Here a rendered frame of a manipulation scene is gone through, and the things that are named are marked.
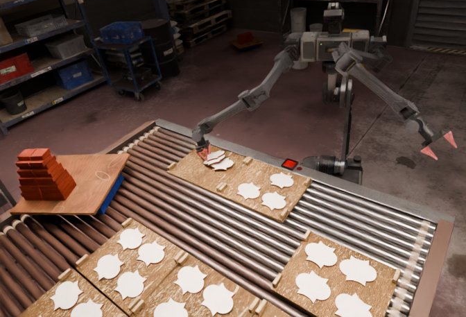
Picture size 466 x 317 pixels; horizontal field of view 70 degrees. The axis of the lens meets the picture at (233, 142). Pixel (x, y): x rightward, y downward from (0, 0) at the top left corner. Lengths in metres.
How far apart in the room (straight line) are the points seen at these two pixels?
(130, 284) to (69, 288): 0.28
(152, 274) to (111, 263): 0.22
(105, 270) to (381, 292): 1.19
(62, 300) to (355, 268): 1.25
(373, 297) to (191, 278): 0.74
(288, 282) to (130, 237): 0.81
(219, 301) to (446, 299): 1.69
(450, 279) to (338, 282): 1.43
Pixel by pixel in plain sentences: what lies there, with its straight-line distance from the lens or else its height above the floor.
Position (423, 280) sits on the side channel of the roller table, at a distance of 1.59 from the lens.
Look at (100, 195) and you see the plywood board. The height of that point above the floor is 1.04.
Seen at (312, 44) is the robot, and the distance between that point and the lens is 2.18.
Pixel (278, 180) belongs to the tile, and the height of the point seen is 0.95.
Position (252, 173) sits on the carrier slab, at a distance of 1.99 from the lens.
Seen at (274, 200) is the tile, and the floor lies 0.95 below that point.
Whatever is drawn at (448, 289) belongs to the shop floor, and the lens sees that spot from 2.80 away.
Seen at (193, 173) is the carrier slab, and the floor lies 0.94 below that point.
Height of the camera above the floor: 2.22
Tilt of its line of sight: 35 degrees down
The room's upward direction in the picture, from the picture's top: 9 degrees counter-clockwise
